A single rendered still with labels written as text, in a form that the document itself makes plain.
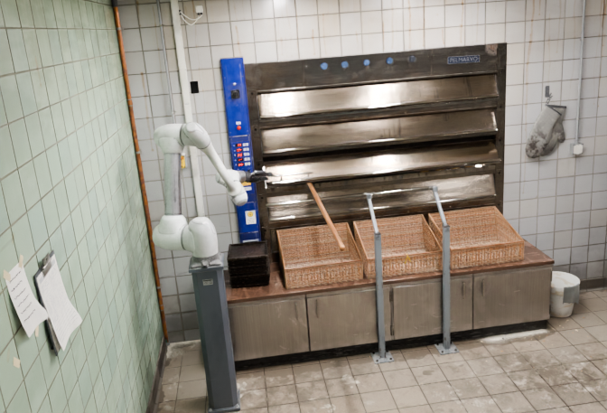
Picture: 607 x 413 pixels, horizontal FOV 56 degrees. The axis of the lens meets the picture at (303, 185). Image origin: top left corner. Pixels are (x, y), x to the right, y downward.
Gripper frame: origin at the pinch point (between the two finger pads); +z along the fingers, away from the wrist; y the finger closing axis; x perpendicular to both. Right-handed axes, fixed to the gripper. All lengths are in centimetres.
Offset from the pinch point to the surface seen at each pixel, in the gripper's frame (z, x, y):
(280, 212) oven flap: 19.9, 18.5, 23.1
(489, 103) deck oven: 142, 6, -106
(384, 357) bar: 58, 142, 21
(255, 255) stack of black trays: -13, 48, 27
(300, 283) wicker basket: 7, 78, 16
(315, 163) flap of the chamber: 37.7, -1.5, -14.6
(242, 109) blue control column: -14, -44, -19
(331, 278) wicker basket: 25, 83, 5
